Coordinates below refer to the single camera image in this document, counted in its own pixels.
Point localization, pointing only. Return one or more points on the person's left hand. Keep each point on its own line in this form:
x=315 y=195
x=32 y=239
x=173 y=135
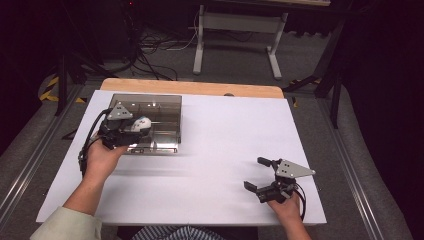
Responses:
x=101 y=160

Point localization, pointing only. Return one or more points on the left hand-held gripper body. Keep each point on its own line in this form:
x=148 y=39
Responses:
x=116 y=133

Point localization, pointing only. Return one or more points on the white metal stand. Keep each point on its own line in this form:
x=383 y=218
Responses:
x=240 y=23

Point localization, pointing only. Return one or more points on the yellow and black floor tape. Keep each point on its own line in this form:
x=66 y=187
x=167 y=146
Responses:
x=50 y=90

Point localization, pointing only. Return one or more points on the smoky clear drawer organizer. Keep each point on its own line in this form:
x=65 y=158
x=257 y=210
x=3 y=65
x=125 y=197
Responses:
x=160 y=110

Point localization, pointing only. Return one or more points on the person's striped clothing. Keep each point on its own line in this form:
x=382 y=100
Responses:
x=180 y=233

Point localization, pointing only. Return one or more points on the wooden table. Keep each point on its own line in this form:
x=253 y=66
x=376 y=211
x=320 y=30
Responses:
x=193 y=87

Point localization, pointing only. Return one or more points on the black metal stand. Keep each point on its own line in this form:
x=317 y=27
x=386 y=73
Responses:
x=66 y=73
x=333 y=76

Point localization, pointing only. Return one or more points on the metal floor rail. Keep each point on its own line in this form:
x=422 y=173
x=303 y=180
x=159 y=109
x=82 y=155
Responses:
x=30 y=173
x=353 y=173

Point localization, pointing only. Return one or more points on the white table sheet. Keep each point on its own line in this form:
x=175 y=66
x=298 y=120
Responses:
x=216 y=133

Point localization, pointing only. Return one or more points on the person's right hand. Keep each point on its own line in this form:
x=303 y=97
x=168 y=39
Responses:
x=286 y=210

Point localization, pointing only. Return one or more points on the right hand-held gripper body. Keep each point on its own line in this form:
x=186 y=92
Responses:
x=283 y=183

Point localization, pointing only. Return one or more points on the white and blue plush toy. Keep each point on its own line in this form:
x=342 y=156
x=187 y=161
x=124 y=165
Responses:
x=140 y=124

